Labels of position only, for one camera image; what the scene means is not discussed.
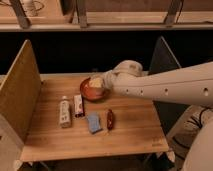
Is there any white plastic bottle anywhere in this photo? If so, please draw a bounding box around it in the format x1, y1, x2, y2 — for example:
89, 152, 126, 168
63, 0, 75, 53
59, 96, 71, 128

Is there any blue sponge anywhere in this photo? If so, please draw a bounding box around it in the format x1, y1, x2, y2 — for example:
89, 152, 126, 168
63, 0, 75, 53
86, 113, 102, 134

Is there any right dark side panel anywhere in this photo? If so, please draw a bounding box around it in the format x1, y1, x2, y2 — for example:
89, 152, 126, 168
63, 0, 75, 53
148, 36, 188, 134

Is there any dark red pepper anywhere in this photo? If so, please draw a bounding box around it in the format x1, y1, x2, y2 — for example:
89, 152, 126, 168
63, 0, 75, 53
107, 109, 114, 130

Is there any clear plastic cup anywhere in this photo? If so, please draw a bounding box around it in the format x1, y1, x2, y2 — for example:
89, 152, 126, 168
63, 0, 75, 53
89, 78, 104, 88

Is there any red round bowl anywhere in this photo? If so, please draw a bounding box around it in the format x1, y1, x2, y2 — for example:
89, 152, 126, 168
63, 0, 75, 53
80, 78, 110, 101

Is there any white robot base with cables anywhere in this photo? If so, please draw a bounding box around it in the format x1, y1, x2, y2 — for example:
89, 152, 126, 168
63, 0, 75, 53
167, 106, 213, 171

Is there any left wooden side panel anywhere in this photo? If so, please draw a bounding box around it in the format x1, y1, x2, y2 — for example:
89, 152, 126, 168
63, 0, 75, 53
0, 39, 43, 171

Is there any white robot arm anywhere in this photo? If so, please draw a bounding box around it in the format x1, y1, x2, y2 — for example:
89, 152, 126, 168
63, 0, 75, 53
102, 62, 213, 108

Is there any red white small box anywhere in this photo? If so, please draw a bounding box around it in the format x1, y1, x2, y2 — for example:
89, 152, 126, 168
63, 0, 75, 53
74, 95, 84, 117

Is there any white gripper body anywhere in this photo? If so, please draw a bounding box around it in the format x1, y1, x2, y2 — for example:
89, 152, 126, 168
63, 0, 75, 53
101, 60, 143, 89

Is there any wooden shelf with posts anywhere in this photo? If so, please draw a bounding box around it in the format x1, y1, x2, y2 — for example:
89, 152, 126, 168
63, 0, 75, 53
0, 0, 213, 32

